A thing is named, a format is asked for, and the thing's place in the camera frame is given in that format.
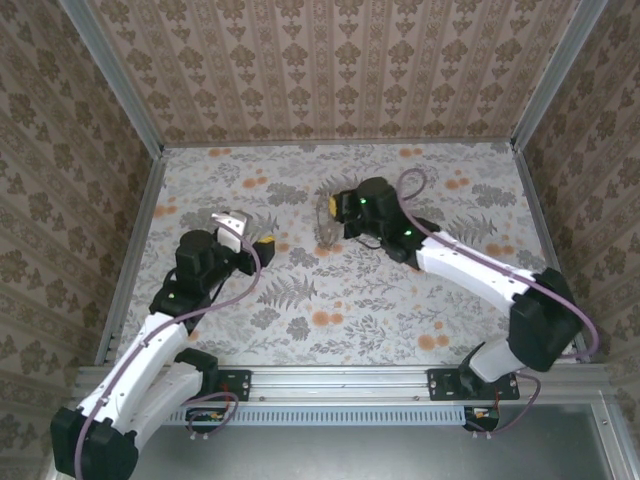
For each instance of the small metal key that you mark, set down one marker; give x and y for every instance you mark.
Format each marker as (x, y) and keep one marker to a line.
(329, 236)

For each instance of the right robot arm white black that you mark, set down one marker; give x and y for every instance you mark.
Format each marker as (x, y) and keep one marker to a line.
(465, 265)

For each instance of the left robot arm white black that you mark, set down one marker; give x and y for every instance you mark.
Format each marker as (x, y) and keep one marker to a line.
(125, 380)

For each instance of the floral patterned table cover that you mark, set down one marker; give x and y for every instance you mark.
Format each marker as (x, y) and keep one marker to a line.
(380, 320)

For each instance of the grey metal sheet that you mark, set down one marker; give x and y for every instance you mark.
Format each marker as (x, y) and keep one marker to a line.
(325, 455)

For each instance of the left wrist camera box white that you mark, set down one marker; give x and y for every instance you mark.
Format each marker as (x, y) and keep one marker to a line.
(230, 232)

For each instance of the aluminium thin cross rail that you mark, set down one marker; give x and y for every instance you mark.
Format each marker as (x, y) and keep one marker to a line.
(340, 144)

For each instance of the aluminium side rail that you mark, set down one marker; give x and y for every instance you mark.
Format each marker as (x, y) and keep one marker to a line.
(540, 210)
(145, 210)

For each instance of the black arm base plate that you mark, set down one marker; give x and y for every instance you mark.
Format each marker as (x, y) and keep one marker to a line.
(237, 385)
(445, 385)

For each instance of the aluminium mounting rail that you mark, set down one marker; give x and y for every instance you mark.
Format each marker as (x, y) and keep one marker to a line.
(340, 382)

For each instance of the aluminium corner post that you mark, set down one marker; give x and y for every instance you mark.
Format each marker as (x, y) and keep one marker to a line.
(555, 75)
(115, 85)

